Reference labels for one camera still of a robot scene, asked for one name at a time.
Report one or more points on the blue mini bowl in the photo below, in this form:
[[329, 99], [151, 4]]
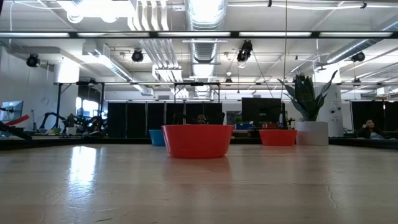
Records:
[[156, 137]]

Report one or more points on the white cylindrical column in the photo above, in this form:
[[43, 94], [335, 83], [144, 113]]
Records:
[[334, 105]]

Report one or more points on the black background station frame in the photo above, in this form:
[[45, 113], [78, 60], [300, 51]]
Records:
[[58, 105]]

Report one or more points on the black hanging spotlight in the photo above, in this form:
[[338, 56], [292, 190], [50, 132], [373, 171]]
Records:
[[358, 56], [32, 60], [137, 56]]

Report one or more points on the red mini bowl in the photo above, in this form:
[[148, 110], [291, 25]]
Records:
[[197, 141], [277, 137]]

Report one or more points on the blue box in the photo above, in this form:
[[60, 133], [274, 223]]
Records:
[[244, 126]]

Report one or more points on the white LED light strip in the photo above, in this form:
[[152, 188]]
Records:
[[194, 34], [34, 34], [275, 34], [356, 34]]

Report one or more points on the red bar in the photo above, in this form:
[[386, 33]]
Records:
[[18, 119]]

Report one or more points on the black background robot arm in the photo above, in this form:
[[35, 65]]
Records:
[[46, 114]]

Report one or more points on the red box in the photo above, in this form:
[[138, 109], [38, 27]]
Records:
[[270, 125]]

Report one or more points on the white plant pot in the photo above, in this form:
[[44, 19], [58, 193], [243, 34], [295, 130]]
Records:
[[311, 133]]

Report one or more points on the black partition screen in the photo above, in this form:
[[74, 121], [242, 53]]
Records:
[[367, 110], [391, 113], [136, 115]]

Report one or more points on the black overhead frame bar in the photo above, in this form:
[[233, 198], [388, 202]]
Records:
[[234, 34]]

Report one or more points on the green snake plant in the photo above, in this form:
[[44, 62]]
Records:
[[306, 99]]

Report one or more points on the lit grey monitor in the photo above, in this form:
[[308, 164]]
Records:
[[12, 109]]

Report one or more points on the white rectangular air duct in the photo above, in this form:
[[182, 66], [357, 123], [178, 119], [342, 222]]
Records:
[[107, 63]]

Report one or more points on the black hanging camera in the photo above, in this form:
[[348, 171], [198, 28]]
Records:
[[245, 51]]

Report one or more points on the person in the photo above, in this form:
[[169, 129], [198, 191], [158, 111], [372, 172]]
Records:
[[371, 130], [201, 119]]

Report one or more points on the silver round ventilation duct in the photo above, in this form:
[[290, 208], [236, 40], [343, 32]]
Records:
[[205, 18]]

